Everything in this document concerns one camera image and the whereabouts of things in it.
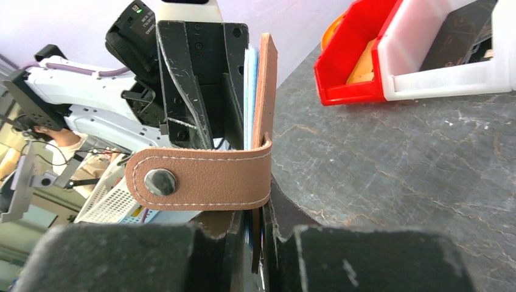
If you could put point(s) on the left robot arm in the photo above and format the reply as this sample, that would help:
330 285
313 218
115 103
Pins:
123 107

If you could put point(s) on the tan item in red bin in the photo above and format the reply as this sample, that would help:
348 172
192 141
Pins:
364 68

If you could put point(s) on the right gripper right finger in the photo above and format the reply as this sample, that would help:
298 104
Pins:
302 255

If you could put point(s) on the red plastic bin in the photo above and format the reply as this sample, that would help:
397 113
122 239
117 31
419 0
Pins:
358 34

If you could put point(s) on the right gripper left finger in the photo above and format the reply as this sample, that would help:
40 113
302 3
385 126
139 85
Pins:
201 255

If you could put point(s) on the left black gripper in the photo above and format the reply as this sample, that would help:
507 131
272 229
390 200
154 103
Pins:
201 66

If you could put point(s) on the tan leather card holder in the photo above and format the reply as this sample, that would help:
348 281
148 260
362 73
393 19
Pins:
187 179

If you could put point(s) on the black wallet in bin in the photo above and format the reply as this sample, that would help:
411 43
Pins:
464 37

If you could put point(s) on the white middle plastic bin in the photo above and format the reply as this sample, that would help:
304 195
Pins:
411 33

